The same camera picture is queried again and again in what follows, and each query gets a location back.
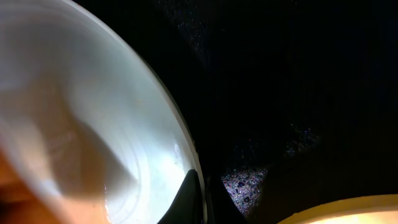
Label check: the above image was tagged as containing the round black tray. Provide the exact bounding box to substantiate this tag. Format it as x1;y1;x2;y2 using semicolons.
81;1;397;223

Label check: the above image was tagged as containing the yellow plate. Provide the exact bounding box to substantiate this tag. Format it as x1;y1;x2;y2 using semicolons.
280;194;397;224

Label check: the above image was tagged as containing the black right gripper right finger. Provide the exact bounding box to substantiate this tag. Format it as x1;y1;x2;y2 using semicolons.
207;176;248;224

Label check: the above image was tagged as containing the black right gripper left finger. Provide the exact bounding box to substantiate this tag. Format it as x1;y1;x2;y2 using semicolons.
158;169;203;224

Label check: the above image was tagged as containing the light green plate top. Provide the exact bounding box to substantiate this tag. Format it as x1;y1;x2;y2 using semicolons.
1;1;208;223

